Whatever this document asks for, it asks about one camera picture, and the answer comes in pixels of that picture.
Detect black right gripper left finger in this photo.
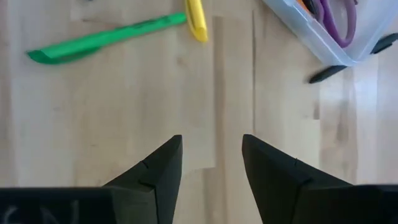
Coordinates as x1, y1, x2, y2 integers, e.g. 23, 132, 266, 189
0, 134, 183, 224

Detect purple handled scissors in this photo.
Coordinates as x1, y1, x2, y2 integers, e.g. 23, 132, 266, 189
310, 0, 358, 49

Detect yellow highlighter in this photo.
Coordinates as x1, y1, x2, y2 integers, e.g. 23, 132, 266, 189
184, 0, 209, 44

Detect clear plastic supply box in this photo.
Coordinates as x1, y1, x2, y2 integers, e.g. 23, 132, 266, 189
262, 0, 398, 67

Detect green highlighter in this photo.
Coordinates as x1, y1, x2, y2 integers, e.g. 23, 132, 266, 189
25, 11, 188, 66

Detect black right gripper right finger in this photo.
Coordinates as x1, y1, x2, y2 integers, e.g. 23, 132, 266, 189
241, 133, 398, 224

